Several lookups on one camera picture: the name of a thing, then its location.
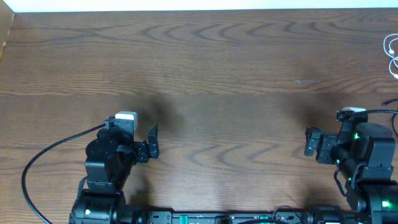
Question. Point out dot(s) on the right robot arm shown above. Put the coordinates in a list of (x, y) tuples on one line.
[(363, 154)]

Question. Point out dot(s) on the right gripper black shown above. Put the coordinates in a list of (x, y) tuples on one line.
[(328, 141)]

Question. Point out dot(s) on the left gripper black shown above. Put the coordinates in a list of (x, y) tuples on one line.
[(145, 152)]

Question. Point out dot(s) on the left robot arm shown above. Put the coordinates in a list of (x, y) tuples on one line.
[(109, 160)]

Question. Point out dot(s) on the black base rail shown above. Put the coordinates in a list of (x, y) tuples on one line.
[(282, 214)]

